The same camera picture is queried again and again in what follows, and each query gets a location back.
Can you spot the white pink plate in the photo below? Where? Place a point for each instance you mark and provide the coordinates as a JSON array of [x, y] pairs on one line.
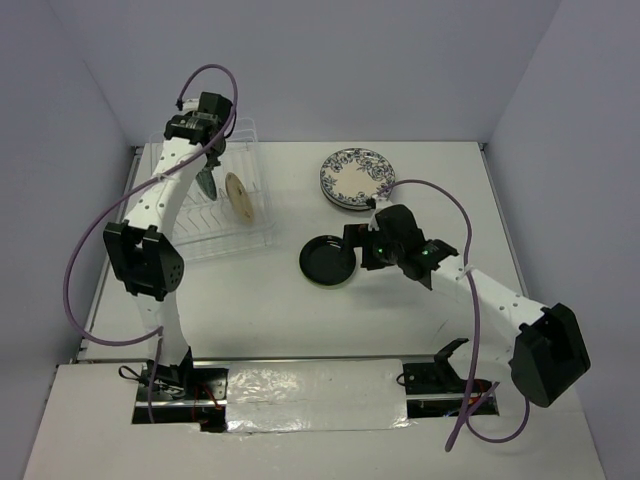
[[353, 202]]

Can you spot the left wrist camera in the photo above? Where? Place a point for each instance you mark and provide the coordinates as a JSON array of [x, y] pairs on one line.
[[187, 105]]

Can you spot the beige plate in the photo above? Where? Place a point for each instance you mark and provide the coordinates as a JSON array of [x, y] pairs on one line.
[[239, 198]]

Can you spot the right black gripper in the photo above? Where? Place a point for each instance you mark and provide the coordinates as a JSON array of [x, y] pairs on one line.
[[359, 235]]

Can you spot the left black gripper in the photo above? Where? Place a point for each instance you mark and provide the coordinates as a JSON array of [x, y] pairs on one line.
[[212, 163]]

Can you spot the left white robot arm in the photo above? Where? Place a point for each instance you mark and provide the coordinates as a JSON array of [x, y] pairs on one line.
[[140, 250]]

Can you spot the silver foil tape patch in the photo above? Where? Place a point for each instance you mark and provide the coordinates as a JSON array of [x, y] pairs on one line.
[[315, 396]]

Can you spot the dark green plate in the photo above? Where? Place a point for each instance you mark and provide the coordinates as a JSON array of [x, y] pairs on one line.
[[321, 257]]

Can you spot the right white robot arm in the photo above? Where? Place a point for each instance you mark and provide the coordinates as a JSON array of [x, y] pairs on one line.
[[548, 350]]

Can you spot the dark patterned plate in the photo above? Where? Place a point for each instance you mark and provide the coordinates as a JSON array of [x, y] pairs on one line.
[[352, 170]]

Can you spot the teal green plate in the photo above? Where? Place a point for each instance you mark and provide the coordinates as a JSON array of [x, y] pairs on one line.
[[207, 184]]

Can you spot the lime green plate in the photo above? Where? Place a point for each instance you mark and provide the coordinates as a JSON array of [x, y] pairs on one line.
[[329, 283]]

